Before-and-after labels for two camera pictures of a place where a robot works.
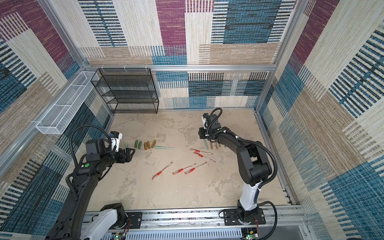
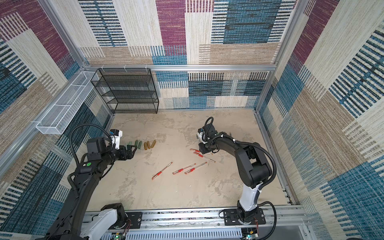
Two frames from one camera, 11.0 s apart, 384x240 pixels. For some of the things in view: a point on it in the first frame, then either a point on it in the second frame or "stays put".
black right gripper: [201, 134] to [202, 149]
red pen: [180, 170] stays put
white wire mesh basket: [57, 119] stays put
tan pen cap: [153, 143] stays put
